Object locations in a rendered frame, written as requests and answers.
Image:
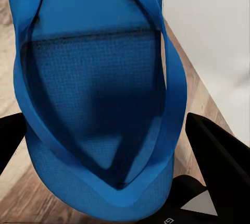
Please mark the sandal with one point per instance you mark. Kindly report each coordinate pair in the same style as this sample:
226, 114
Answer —
101, 125

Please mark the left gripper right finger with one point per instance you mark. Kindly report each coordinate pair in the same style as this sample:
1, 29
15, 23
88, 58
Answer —
224, 162

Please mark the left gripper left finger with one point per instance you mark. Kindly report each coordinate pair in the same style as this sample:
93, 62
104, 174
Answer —
12, 130

